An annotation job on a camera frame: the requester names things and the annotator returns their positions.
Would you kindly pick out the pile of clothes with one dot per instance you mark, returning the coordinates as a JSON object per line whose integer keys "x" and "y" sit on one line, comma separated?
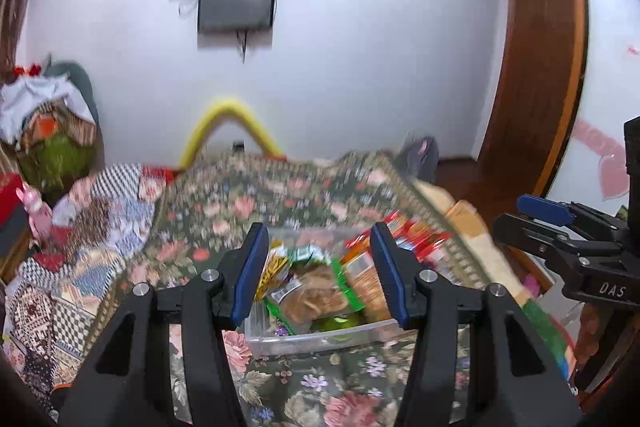
{"x": 45, "y": 117}

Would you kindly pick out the yellow striped snack packet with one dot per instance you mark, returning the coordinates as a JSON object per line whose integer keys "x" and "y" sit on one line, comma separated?
{"x": 270, "y": 272}

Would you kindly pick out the red snack packet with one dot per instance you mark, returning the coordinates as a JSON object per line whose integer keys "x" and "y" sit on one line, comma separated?
{"x": 420, "y": 237}

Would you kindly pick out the yellow foam tube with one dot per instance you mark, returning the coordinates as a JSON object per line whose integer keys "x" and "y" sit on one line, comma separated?
{"x": 225, "y": 104}

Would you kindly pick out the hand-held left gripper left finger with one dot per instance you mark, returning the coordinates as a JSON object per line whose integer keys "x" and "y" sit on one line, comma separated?
{"x": 251, "y": 272}

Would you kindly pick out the green floral blanket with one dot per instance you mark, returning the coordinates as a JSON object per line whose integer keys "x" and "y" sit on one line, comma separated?
{"x": 310, "y": 187}

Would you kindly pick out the person's right hand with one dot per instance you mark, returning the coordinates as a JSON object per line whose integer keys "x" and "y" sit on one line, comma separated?
{"x": 584, "y": 327}

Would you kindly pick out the small wall monitor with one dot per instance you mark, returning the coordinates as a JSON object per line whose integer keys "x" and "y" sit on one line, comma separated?
{"x": 235, "y": 4}

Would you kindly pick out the green cookie packet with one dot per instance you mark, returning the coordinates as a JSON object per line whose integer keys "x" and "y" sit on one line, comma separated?
{"x": 310, "y": 292}

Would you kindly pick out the wall power outlet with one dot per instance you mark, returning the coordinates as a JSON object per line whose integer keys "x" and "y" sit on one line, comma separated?
{"x": 239, "y": 145}

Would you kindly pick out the clear plastic container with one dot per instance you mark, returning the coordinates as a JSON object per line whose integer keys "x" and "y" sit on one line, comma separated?
{"x": 300, "y": 344}

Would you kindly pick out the brown wooden door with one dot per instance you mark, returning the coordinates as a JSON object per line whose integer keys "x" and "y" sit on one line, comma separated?
{"x": 540, "y": 57}

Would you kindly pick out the patchwork quilt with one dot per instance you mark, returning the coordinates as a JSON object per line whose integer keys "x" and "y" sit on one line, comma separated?
{"x": 100, "y": 217}

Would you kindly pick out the pink heart sticker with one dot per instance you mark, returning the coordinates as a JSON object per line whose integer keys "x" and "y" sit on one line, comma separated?
{"x": 612, "y": 172}

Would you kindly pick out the cream blanket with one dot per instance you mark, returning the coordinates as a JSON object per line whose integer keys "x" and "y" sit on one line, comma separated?
{"x": 465, "y": 217}

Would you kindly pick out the pink plush toy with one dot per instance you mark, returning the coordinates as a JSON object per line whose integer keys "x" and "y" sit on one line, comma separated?
{"x": 37, "y": 217}

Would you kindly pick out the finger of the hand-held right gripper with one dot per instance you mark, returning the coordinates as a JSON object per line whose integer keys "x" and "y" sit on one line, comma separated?
{"x": 545, "y": 207}
{"x": 540, "y": 242}

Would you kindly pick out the dark grey bag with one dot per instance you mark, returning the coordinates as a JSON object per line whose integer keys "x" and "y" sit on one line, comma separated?
{"x": 420, "y": 154}

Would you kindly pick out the brown cracker roll packet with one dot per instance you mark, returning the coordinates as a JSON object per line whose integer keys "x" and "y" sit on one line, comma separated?
{"x": 367, "y": 289}

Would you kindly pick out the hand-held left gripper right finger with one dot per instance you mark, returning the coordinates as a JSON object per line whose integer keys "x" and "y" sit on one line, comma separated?
{"x": 387, "y": 272}

